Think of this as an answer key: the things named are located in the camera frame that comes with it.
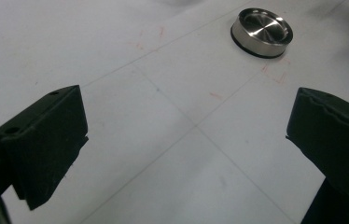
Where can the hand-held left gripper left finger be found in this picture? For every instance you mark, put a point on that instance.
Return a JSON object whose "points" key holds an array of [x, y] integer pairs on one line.
{"points": [[43, 140]]}

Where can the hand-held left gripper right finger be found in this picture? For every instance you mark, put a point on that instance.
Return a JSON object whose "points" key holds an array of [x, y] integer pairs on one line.
{"points": [[334, 140]]}

